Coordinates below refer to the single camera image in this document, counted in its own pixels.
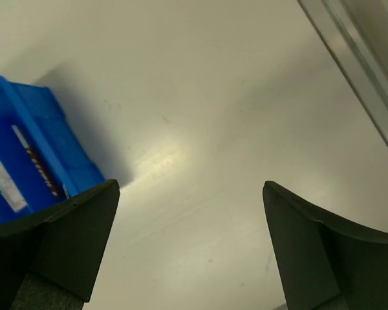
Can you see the blue compartment tray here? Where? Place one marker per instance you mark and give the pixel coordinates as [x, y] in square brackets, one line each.
[36, 111]

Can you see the aluminium rail right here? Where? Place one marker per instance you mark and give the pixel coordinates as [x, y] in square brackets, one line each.
[355, 34]

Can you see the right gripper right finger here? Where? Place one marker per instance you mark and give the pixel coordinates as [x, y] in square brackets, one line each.
[324, 260]

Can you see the clear packet with print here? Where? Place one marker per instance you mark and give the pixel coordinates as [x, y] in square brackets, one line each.
[10, 192]

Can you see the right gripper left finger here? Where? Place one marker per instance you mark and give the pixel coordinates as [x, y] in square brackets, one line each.
[50, 259]

